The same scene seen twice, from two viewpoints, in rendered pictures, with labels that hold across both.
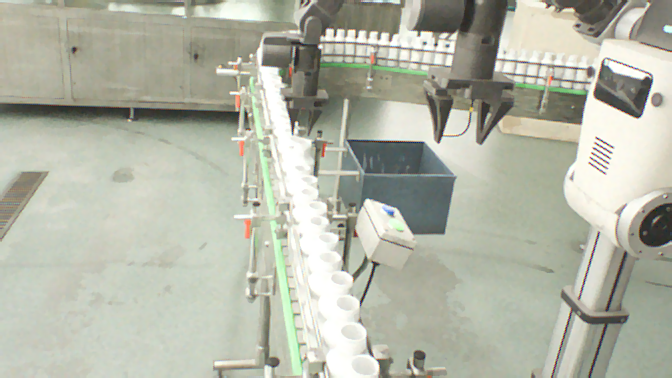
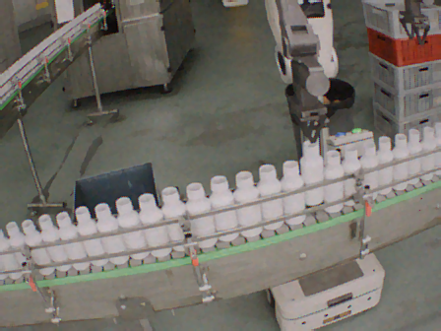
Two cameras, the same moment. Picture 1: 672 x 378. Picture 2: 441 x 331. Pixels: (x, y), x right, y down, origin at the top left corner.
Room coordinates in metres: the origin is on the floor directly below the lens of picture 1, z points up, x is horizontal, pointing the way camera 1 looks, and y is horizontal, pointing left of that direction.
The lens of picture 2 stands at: (1.30, 1.15, 1.80)
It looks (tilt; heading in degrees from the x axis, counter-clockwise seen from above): 30 degrees down; 275
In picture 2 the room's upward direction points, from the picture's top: 9 degrees counter-clockwise
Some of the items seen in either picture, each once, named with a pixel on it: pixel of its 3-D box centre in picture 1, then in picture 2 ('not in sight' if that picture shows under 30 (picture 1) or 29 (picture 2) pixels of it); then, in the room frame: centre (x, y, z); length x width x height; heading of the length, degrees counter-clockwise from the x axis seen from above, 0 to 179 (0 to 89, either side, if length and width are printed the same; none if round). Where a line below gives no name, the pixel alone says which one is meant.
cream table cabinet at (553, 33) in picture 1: (567, 71); not in sight; (5.29, -2.19, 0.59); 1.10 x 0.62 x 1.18; 84
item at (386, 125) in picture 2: not in sight; (410, 117); (-0.01, -2.18, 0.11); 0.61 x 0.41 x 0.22; 18
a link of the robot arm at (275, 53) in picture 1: (290, 40); (308, 63); (1.16, 0.10, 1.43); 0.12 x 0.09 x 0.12; 101
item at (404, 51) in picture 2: not in sight; (408, 41); (-0.02, -2.18, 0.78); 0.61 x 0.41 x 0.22; 18
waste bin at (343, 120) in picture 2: not in sight; (325, 136); (0.87, -1.62, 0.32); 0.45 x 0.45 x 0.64
